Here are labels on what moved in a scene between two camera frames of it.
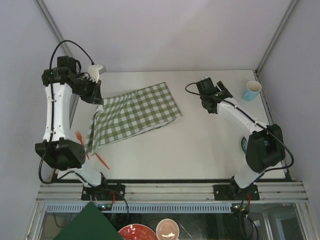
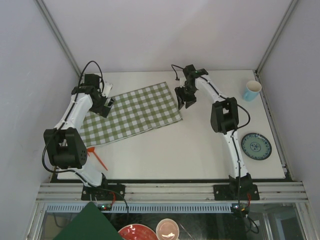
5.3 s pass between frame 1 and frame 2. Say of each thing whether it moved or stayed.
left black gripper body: moved
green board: stayed
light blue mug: stayed
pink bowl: stayed
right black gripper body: moved
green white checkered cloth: moved
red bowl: stayed
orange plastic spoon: moved
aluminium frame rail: stayed
